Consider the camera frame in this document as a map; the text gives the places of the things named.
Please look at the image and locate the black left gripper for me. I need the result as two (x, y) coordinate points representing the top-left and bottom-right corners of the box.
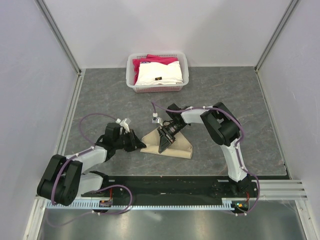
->
(113, 129), (146, 152)

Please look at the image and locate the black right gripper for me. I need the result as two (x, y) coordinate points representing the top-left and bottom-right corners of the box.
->
(157, 121), (185, 154)

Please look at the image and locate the beige cloth napkin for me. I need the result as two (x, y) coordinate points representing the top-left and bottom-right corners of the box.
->
(140, 129), (193, 159)

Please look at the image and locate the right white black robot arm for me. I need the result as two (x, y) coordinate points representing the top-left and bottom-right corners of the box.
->
(157, 102), (248, 197)

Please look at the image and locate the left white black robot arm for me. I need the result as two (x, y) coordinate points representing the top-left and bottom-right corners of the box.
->
(36, 122), (146, 206)

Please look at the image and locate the white folded shirt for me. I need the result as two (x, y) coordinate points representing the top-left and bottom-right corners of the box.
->
(135, 61), (183, 86)

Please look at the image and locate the white plastic basket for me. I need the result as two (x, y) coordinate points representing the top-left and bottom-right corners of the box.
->
(126, 52), (189, 93)

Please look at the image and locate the pink folded garment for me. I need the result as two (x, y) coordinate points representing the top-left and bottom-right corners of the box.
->
(132, 54), (178, 84)

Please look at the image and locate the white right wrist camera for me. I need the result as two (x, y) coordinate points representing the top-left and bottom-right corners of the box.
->
(152, 112), (163, 126)

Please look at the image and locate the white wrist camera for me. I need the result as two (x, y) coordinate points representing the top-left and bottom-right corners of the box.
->
(152, 112), (163, 126)
(115, 118), (131, 133)

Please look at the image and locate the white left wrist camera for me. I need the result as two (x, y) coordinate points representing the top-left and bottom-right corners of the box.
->
(115, 118), (131, 133)

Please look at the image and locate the blue slotted cable duct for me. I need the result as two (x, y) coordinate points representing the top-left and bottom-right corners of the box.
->
(46, 198), (238, 210)

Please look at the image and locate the right aluminium frame post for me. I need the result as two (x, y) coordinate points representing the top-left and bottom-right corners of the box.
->
(254, 0), (301, 72)

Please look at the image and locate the aluminium frame post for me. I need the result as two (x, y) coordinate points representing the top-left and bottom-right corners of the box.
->
(254, 0), (301, 72)
(34, 0), (83, 74)

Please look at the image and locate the left aluminium frame post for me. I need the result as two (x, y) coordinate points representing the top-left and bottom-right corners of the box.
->
(34, 0), (83, 74)

